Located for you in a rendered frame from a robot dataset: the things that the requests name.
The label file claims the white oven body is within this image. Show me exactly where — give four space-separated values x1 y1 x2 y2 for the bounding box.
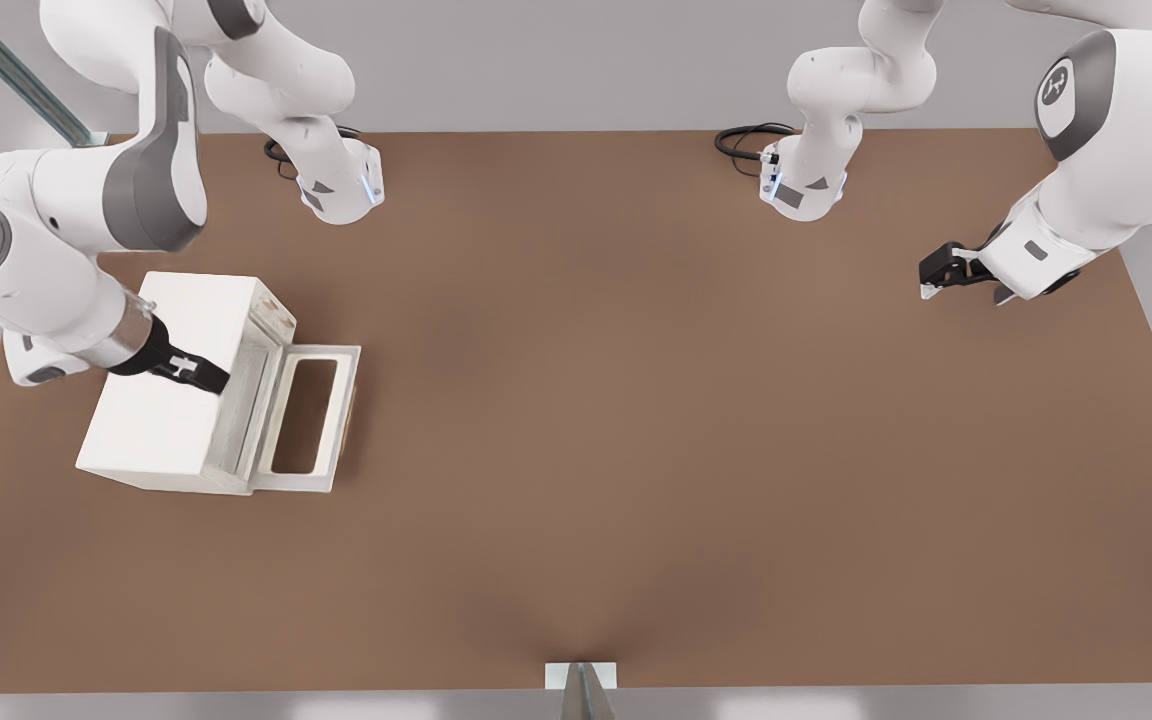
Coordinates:
75 272 298 496

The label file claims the white oven door with window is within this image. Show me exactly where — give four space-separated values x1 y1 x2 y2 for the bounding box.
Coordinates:
252 344 363 494

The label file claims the black cable loop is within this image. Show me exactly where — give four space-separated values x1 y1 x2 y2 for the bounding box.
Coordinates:
263 124 364 183
714 122 800 182

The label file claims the silver frame post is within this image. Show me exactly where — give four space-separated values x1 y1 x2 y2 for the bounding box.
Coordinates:
545 661 618 720
0 0 109 148

